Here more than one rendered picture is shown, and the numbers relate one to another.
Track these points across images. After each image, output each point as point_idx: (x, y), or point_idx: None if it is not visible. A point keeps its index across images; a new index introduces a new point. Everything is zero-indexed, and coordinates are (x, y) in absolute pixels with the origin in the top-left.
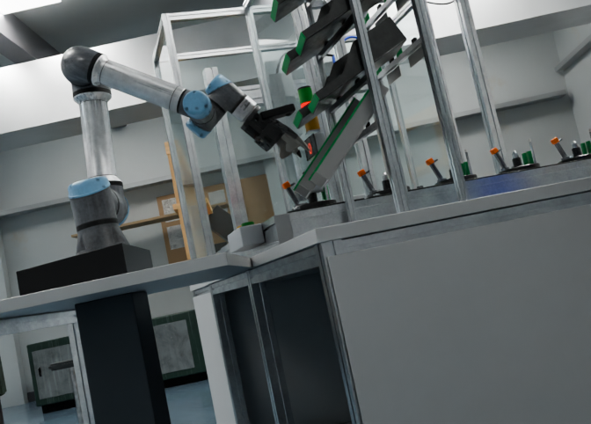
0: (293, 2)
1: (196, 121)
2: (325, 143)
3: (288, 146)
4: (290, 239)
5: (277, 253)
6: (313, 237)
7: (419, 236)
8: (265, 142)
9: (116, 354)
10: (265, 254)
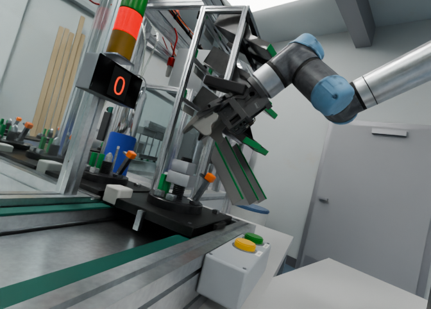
0: (261, 54)
1: (339, 115)
2: (241, 168)
3: (220, 136)
4: (289, 243)
5: (285, 256)
6: (292, 240)
7: None
8: (244, 128)
9: None
10: (281, 262)
